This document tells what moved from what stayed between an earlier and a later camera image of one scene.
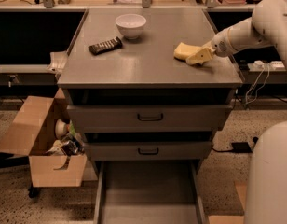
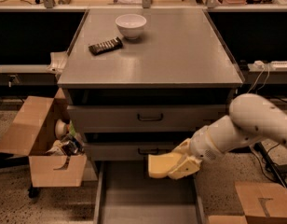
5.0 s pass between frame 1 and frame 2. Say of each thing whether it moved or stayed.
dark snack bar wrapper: stayed
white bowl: stayed
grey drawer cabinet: stayed
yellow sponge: moved
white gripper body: moved
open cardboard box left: stayed
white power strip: stayed
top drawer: stayed
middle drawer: stayed
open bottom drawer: stayed
